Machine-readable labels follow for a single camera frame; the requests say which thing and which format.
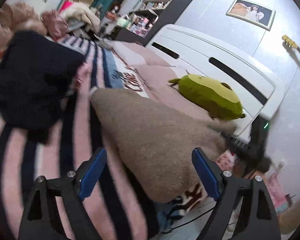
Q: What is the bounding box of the beige knitted sweater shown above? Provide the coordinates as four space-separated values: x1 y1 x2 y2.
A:
91 88 236 203

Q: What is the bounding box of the white bed headboard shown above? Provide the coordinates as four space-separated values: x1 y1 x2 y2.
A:
146 24 285 142

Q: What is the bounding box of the green avocado plush toy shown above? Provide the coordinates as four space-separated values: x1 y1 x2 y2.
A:
168 74 246 121

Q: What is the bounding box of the striped red pink blanket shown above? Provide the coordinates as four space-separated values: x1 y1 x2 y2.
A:
0 33 216 240

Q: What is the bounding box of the pink ribbed pillow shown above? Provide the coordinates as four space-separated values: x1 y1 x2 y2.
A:
108 41 212 121

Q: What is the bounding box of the dark navy folded garment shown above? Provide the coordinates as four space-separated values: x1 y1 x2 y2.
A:
0 31 84 143

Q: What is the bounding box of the black bookshelf with items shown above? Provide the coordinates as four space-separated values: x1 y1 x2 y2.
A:
110 0 193 46

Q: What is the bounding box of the mauve satin cloth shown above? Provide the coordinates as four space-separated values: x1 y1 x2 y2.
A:
40 10 68 41

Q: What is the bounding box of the pink brown crumpled duvet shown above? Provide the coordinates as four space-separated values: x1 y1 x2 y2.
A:
0 2 47 53

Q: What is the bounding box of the cream blanket pile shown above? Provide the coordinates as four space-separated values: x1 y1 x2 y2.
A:
59 2 101 33

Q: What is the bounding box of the framed wall photo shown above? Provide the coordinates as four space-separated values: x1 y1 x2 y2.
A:
226 0 276 31

